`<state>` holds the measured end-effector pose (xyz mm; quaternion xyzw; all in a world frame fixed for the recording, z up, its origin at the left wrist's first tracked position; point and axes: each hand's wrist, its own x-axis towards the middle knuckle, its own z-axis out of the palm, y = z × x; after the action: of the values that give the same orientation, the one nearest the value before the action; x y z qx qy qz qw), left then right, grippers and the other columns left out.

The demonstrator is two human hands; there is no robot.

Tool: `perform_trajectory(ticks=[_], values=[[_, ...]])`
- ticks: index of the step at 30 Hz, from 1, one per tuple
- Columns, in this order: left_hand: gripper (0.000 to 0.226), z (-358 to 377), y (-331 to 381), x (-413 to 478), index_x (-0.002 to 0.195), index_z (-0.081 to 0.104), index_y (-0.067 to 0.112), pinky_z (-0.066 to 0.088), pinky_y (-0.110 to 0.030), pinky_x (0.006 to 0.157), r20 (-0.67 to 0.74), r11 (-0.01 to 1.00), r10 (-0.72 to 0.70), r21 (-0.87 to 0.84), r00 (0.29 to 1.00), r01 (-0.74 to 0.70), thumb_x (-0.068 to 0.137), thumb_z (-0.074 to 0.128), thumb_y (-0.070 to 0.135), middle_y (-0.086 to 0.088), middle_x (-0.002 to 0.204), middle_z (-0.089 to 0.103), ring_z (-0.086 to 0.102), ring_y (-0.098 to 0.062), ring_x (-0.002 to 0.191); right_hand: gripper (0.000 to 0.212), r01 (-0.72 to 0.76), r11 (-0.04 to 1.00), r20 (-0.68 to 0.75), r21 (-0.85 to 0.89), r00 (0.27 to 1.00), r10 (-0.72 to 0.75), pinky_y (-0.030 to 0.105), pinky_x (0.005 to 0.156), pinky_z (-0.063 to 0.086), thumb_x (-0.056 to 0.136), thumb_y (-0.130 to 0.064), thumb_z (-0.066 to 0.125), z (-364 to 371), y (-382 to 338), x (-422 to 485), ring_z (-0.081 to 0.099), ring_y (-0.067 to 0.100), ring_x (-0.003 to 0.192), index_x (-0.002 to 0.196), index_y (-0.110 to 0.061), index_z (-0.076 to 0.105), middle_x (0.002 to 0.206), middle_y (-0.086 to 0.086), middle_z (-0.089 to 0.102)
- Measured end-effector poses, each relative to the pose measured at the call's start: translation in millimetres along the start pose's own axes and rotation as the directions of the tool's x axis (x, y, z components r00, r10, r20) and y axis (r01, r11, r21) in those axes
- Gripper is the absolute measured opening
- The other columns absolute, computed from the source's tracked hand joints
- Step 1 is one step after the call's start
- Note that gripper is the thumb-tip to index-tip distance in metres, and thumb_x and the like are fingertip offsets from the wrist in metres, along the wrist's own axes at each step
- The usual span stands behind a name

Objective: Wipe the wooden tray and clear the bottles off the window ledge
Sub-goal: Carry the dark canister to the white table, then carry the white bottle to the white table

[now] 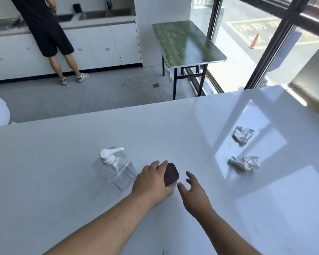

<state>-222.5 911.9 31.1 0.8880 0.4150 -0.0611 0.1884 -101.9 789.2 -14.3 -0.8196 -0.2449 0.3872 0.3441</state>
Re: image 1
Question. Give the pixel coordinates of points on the person's right hand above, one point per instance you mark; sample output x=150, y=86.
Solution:
x=198, y=199

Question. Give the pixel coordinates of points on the person's left hand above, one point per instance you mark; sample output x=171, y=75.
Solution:
x=149, y=183

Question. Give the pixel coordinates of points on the dark lidded jar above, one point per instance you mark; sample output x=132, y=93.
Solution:
x=172, y=173

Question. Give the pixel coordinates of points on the clear soap pump dispenser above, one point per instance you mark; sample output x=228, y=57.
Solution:
x=114, y=172

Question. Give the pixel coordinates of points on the person's left forearm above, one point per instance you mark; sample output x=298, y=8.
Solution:
x=101, y=231

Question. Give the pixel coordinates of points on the person's right forearm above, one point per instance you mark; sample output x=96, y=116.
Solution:
x=228, y=236

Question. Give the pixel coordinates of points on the crumpled white paper towel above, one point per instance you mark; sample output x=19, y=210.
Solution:
x=244, y=163
x=243, y=135

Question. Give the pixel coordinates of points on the metal floor drain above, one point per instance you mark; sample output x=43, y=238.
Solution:
x=155, y=85

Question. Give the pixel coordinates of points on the green top folding table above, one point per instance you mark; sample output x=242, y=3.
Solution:
x=186, y=42

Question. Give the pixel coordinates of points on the white kitchen cabinet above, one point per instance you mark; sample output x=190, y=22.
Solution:
x=103, y=42

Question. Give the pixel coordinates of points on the orange traffic cone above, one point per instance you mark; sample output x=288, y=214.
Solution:
x=253, y=42

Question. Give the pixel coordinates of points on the steel sink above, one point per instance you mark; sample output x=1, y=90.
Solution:
x=106, y=14

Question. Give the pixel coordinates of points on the dark sink faucet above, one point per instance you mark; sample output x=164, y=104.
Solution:
x=109, y=3

